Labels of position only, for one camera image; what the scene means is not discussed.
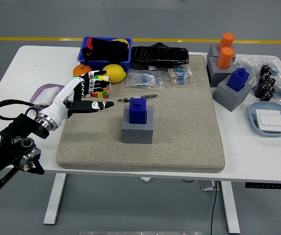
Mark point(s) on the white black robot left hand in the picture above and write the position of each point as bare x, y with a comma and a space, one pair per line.
62, 100

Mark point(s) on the blue square seal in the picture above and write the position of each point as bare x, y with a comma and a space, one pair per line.
138, 112
237, 80

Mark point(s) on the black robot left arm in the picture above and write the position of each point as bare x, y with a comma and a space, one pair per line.
20, 127

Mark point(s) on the grey seal holder block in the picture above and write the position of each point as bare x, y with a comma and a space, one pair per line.
212, 51
228, 99
138, 134
216, 76

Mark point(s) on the orange round seal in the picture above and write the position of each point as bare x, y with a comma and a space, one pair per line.
226, 40
225, 58

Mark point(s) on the purple tray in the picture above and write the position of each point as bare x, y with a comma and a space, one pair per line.
47, 85

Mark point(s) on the orange fruit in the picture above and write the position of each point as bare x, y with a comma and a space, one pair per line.
80, 70

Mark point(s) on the colourful puzzle cube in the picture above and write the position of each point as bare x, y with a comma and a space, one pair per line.
103, 94

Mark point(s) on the blue plastic bin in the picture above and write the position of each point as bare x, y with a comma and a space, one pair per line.
99, 64

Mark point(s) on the yellow lemon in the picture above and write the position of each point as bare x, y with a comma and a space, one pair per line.
116, 73

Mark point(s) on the red object in bin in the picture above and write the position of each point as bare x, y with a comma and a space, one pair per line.
88, 44

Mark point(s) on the black cloth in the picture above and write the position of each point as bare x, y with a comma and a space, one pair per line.
108, 51

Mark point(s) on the yellow object in bin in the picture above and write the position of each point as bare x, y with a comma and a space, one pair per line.
121, 40

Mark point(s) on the clear bag of resistors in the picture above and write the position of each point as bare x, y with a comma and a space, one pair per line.
179, 74
145, 78

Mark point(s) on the black slim hand tool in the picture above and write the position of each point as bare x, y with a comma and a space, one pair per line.
150, 96

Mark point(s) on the white table leg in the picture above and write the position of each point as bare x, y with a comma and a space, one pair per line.
53, 200
229, 208

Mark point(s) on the black wrapped keyboard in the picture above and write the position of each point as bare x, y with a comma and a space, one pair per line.
160, 57

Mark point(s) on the beige fabric mat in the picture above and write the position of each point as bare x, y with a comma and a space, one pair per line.
179, 134

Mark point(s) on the clear plastic bag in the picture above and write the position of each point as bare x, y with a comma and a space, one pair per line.
248, 63

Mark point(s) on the blue-grey tray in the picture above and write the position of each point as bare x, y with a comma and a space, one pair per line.
253, 117

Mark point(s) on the black capacitor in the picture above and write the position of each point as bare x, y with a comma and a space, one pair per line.
271, 83
265, 71
267, 96
260, 90
263, 79

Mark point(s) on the black table control panel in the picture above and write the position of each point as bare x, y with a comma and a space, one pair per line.
265, 185

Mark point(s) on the white switch panel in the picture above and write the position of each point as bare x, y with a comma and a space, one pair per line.
45, 95
270, 121

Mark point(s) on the small white bracket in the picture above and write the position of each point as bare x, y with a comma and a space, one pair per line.
146, 179

